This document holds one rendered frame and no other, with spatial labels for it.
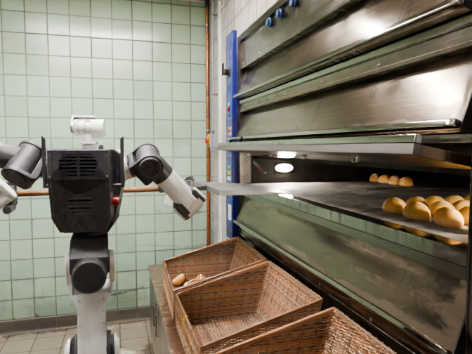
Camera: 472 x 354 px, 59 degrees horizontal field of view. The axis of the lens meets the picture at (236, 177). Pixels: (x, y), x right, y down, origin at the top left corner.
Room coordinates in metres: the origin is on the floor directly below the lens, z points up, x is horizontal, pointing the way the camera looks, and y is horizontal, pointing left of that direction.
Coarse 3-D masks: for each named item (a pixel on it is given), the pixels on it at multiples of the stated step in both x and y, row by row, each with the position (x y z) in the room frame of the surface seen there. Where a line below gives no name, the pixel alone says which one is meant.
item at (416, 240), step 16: (304, 208) 1.73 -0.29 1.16; (320, 208) 1.60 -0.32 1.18; (336, 208) 1.57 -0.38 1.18; (352, 224) 1.38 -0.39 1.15; (368, 224) 1.29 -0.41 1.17; (384, 224) 1.24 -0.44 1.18; (400, 240) 1.14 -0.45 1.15; (416, 240) 1.08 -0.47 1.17; (432, 240) 1.03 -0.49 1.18; (448, 240) 1.02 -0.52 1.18; (448, 256) 0.97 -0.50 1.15; (464, 256) 0.93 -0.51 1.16
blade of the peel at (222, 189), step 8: (208, 184) 2.52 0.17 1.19; (216, 184) 2.54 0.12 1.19; (224, 184) 2.55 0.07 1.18; (232, 184) 2.56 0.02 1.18; (240, 184) 2.56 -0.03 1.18; (248, 184) 2.56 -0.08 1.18; (216, 192) 2.03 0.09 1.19; (224, 192) 1.98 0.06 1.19; (232, 192) 2.00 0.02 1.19; (240, 192) 2.01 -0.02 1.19; (248, 192) 2.02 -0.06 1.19; (256, 192) 2.03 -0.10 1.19; (264, 192) 2.04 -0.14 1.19; (272, 192) 2.06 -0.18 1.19; (280, 192) 2.07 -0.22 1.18; (288, 192) 2.08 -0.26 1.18
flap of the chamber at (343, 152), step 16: (336, 144) 1.20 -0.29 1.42; (352, 144) 1.12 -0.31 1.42; (368, 144) 1.05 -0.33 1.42; (384, 144) 0.98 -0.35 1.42; (400, 144) 0.93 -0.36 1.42; (416, 144) 0.89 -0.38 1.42; (336, 160) 1.54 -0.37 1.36; (368, 160) 1.27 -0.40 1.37; (384, 160) 1.16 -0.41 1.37; (400, 160) 1.07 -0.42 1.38; (416, 160) 1.00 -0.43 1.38; (432, 160) 0.93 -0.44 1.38; (448, 160) 0.91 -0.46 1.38; (464, 160) 0.92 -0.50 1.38
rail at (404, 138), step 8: (360, 136) 1.09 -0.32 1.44; (368, 136) 1.06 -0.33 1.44; (376, 136) 1.02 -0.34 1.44; (384, 136) 0.99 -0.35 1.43; (392, 136) 0.96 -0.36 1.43; (400, 136) 0.93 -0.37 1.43; (408, 136) 0.91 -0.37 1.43; (416, 136) 0.89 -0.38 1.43; (224, 144) 2.45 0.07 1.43; (232, 144) 2.27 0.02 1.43; (240, 144) 2.13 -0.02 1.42; (248, 144) 2.01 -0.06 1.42; (256, 144) 1.89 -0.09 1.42; (264, 144) 1.79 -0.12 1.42; (272, 144) 1.70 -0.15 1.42; (280, 144) 1.61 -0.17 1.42; (288, 144) 1.54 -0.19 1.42; (296, 144) 1.47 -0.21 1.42; (304, 144) 1.41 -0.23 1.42; (312, 144) 1.36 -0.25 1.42; (320, 144) 1.30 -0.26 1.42
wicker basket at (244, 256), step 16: (240, 240) 2.52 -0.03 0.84; (176, 256) 2.49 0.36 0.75; (192, 256) 2.51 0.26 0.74; (208, 256) 2.54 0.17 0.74; (224, 256) 2.57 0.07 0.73; (240, 256) 2.44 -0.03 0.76; (256, 256) 2.19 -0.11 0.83; (192, 272) 2.51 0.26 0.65; (208, 272) 2.54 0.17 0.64; (224, 272) 2.57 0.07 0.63; (176, 288) 2.39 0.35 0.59; (240, 288) 2.04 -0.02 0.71; (208, 304) 2.00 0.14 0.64
